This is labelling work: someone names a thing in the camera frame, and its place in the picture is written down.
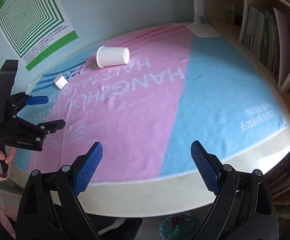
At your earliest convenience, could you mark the green striped calibration poster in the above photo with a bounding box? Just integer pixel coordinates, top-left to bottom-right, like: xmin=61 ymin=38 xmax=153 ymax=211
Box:
xmin=0 ymin=0 xmax=78 ymax=71

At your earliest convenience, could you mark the white desk lamp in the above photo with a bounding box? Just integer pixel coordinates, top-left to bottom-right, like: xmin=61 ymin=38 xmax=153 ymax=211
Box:
xmin=186 ymin=0 xmax=221 ymax=38

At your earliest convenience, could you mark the teal trash bin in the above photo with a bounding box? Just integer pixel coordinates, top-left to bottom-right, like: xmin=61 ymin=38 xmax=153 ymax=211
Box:
xmin=158 ymin=212 xmax=201 ymax=239

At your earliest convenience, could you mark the pink blue marathon towel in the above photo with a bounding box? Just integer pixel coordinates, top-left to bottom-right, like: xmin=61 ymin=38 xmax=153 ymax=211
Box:
xmin=14 ymin=24 xmax=286 ymax=184

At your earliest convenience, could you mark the black trouser leg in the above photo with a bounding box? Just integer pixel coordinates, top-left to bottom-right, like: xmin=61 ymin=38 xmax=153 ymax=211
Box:
xmin=90 ymin=215 xmax=143 ymax=240

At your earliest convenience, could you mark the wooden bookshelf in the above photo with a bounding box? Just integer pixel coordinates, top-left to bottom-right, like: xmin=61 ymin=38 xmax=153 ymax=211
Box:
xmin=207 ymin=0 xmax=290 ymax=201

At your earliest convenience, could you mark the white paper cup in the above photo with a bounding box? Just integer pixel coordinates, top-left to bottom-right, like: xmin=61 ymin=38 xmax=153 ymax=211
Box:
xmin=96 ymin=47 xmax=130 ymax=68

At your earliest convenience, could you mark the small white red box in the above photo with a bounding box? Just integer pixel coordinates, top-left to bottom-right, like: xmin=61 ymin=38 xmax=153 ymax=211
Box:
xmin=53 ymin=74 xmax=68 ymax=90

